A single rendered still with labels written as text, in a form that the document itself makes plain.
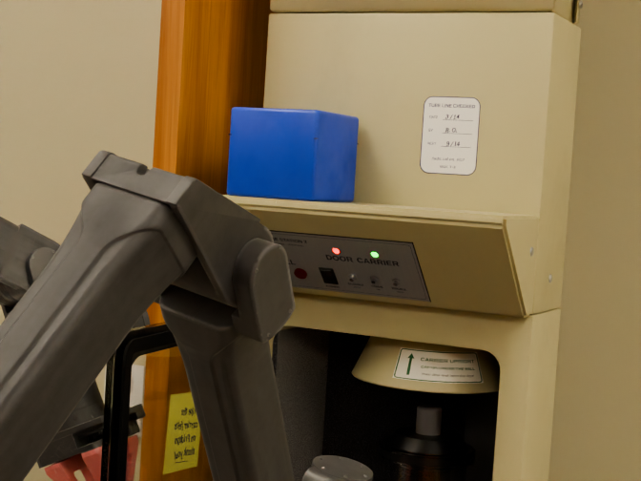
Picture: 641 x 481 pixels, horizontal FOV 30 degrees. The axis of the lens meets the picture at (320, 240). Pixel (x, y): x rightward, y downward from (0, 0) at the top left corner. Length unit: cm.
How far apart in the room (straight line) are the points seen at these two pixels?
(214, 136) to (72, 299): 67
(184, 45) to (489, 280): 41
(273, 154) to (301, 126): 4
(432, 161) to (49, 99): 95
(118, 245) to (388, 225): 48
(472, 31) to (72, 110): 94
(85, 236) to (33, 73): 136
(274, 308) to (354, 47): 54
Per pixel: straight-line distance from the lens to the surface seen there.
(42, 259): 116
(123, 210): 72
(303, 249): 121
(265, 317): 79
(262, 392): 88
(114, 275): 70
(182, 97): 128
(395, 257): 117
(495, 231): 110
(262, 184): 120
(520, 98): 121
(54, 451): 117
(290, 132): 119
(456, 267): 116
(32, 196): 206
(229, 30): 136
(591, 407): 165
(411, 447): 133
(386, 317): 126
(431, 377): 127
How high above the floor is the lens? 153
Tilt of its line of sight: 3 degrees down
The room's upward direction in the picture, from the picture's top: 4 degrees clockwise
